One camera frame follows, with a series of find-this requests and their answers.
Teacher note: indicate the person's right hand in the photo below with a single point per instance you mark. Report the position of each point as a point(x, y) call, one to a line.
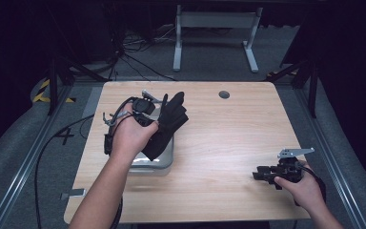
point(305, 194)

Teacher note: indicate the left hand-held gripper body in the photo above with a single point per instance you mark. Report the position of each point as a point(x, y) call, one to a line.
point(143, 108)

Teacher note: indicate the person's left hand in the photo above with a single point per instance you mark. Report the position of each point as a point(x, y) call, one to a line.
point(130, 140)

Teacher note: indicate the grey table grommet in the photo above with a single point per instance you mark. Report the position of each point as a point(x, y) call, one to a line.
point(224, 94)

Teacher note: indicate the grey tape strip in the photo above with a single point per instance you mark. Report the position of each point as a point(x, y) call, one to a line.
point(74, 193)

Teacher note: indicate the black glove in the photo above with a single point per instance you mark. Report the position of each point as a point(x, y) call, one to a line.
point(168, 127)

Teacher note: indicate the yellow black hazard tape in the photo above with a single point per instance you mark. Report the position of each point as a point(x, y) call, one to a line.
point(41, 92)

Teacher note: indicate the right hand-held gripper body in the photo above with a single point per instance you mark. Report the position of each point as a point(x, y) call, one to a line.
point(290, 168)

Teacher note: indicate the black metal stand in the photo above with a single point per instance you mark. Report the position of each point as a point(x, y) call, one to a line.
point(55, 79)
point(311, 82)

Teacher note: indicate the white metal desk frame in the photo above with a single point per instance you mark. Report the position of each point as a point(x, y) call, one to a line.
point(216, 20)

